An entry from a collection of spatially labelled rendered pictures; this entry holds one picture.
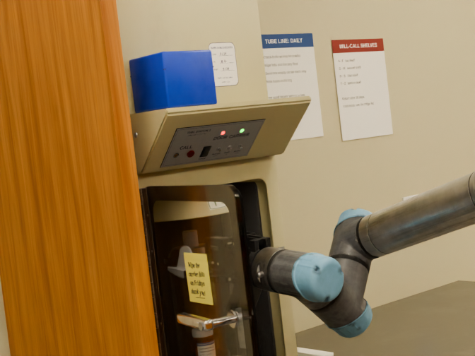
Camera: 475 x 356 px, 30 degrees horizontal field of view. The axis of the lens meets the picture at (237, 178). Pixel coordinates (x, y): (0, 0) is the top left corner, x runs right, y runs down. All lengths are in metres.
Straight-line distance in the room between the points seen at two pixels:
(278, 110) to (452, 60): 1.35
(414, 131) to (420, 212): 1.24
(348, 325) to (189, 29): 0.58
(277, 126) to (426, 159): 1.17
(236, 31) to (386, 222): 0.46
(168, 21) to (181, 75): 0.16
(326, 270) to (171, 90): 0.37
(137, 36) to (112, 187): 0.28
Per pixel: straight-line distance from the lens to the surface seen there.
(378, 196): 2.53
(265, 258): 1.49
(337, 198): 2.41
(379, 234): 1.49
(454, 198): 1.39
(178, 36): 1.57
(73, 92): 1.47
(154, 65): 1.43
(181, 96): 1.42
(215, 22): 1.62
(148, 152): 1.44
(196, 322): 1.26
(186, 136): 1.45
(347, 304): 1.49
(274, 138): 1.61
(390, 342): 2.10
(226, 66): 1.62
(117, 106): 1.37
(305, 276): 1.41
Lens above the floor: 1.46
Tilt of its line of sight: 3 degrees down
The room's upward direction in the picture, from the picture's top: 7 degrees counter-clockwise
